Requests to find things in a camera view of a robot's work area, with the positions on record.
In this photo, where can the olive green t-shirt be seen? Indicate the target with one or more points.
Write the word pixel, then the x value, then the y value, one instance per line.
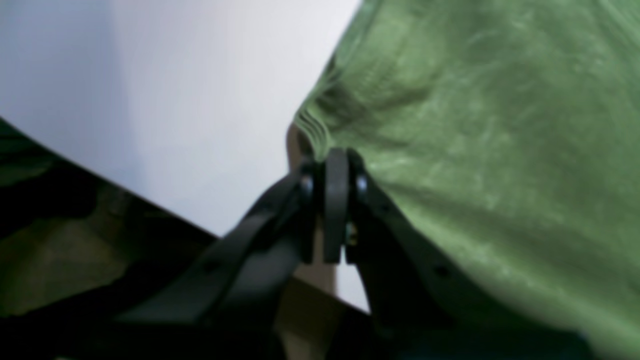
pixel 507 131

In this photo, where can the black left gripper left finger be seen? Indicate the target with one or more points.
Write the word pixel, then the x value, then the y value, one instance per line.
pixel 240 278

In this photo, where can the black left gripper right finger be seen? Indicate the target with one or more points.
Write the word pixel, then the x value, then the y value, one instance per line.
pixel 411 286

